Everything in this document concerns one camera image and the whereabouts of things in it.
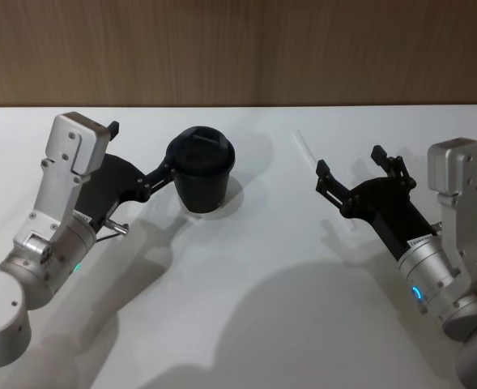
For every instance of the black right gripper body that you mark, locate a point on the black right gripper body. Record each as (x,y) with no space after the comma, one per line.
(388,202)

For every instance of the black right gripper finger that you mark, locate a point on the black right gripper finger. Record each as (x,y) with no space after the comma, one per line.
(331,184)
(396,168)

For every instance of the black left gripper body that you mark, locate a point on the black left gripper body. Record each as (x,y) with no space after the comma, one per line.
(108,182)

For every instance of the black paper cup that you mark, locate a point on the black paper cup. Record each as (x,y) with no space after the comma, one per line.
(203,190)

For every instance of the clear plastic straw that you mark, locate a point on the clear plastic straw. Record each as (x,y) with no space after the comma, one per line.
(305,146)

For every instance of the black plastic cup lid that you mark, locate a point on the black plastic cup lid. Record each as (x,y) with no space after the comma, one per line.
(201,150)

